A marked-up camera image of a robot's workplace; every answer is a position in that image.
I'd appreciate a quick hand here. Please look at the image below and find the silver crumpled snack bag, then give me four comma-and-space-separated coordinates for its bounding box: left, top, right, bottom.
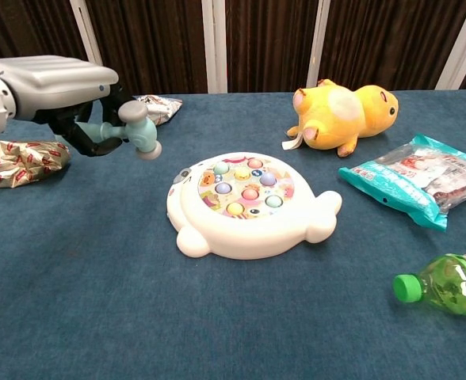
136, 94, 183, 127

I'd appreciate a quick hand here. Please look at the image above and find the blue velvet table cover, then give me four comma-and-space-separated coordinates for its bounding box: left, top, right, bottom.
0, 89, 466, 380

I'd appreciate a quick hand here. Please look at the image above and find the gold red crumpled wrapper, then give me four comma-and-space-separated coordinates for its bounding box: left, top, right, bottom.
0, 139, 72, 188

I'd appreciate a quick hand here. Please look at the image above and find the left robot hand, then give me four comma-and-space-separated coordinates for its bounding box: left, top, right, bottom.
0, 55, 137, 158

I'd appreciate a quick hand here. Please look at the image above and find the dark brown curtain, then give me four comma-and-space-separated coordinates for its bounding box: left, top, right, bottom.
0, 0, 466, 102

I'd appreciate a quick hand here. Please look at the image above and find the white whack-a-mole toy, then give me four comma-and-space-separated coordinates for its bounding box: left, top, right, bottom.
166, 151, 343, 261

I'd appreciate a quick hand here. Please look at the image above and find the green plastic bottle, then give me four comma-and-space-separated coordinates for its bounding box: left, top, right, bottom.
392, 252, 466, 317

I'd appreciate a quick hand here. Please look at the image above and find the yellow plush toy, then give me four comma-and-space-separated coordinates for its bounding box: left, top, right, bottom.
281, 78, 399, 158

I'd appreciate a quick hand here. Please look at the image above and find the light blue toy hammer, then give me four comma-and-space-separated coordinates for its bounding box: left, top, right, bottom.
76, 101, 163, 161

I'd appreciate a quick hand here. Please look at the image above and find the teal snack package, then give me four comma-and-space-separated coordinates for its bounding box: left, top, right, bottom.
338, 134, 466, 233

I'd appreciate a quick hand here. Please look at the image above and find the white frame post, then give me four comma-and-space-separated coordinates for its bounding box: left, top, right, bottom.
305, 0, 331, 89
201, 0, 228, 94
434, 0, 466, 90
69, 0, 113, 97

